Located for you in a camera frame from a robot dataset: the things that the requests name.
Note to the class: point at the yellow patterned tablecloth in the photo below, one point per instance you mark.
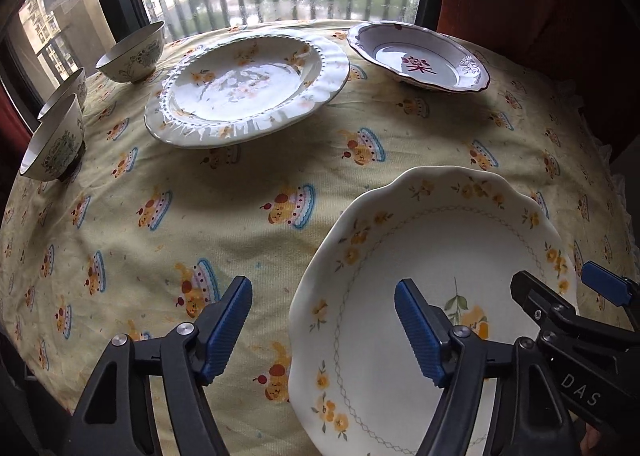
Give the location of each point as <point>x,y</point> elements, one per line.
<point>109,250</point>

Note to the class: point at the red trimmed white plate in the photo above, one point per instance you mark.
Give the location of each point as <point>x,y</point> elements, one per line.
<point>419,56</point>

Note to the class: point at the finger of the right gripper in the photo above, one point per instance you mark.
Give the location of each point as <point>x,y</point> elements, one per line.
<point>620,291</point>
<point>594,366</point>

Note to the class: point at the green patterned bowl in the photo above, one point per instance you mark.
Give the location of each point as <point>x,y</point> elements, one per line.
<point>135,57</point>
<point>74,84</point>
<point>56,143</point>

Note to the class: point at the scalloped yellow flower plate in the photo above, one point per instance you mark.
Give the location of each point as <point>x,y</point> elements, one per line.
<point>460,235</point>

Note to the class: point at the beaded rim floral plate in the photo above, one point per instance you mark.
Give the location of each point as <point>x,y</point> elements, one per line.
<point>244,88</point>

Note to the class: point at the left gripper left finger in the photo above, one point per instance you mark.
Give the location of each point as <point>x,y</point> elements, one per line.
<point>115,414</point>

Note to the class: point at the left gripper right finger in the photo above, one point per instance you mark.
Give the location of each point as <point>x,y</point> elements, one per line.
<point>528,416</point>

